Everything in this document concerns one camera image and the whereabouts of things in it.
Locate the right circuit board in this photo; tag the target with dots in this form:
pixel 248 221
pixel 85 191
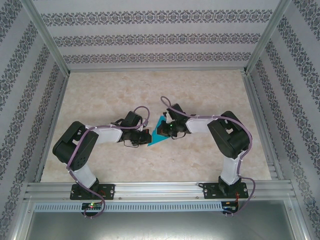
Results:
pixel 230 205

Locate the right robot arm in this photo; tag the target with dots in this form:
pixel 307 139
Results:
pixel 230 140

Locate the aluminium mounting rail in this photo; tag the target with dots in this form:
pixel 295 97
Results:
pixel 160 190

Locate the left circuit board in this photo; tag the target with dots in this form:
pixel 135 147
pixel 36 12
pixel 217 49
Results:
pixel 92 206

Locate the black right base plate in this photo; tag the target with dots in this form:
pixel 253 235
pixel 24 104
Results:
pixel 212 191

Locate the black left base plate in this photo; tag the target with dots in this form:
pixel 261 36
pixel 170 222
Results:
pixel 107 191

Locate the circuit board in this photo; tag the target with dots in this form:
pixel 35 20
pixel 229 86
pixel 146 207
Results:
pixel 230 205
pixel 92 206

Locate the grey metal sheet panel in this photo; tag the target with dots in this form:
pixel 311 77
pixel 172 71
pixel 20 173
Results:
pixel 160 226

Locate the blue paper sheet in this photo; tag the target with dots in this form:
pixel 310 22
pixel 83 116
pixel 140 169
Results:
pixel 154 138

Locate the aluminium side rail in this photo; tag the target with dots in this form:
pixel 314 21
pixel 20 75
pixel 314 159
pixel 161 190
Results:
pixel 51 130
pixel 265 130

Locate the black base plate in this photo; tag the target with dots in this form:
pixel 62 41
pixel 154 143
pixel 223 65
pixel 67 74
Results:
pixel 107 191
pixel 212 191

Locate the aluminium frame post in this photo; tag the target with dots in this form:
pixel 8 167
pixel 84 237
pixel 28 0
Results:
pixel 267 37
pixel 47 37

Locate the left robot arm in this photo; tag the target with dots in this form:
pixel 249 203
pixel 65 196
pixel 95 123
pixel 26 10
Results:
pixel 75 150

